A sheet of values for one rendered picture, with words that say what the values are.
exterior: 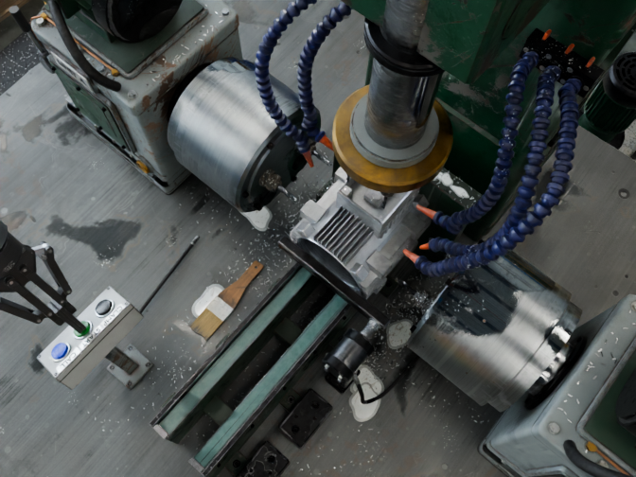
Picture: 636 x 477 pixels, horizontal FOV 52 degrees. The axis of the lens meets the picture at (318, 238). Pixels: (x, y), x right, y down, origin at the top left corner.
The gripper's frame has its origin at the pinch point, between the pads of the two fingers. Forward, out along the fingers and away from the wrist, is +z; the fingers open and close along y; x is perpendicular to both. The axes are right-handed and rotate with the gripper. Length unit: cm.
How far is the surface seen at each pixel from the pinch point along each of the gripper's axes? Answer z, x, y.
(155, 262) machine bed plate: 24.8, 20.3, 19.6
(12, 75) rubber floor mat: 44, 173, 47
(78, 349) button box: 4.6, -2.5, -2.8
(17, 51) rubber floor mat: 41, 179, 56
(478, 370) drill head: 23, -52, 37
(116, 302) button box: 4.7, -1.0, 7.1
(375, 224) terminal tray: 10, -27, 45
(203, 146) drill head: -2.9, 4.1, 37.5
